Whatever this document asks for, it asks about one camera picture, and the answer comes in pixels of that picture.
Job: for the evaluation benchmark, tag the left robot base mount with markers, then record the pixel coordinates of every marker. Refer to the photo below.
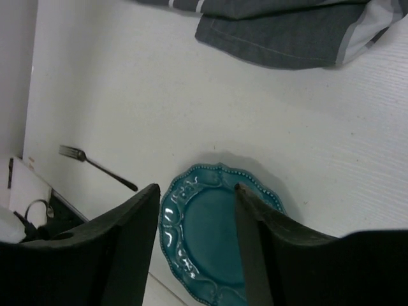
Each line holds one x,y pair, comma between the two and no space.
36,201

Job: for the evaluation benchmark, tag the grey striped cloth placemat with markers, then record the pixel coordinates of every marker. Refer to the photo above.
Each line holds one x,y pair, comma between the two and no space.
292,34

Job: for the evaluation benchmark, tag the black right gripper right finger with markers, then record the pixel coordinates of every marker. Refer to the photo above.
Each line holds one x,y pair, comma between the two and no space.
284,262

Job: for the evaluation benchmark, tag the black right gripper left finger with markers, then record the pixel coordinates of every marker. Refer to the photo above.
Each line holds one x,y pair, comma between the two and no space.
106,260

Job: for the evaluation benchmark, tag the teal ceramic plate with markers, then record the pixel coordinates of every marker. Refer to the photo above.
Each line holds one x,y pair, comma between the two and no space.
198,234

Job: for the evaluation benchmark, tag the silver metal fork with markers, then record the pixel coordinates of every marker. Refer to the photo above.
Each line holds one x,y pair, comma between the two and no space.
80,155

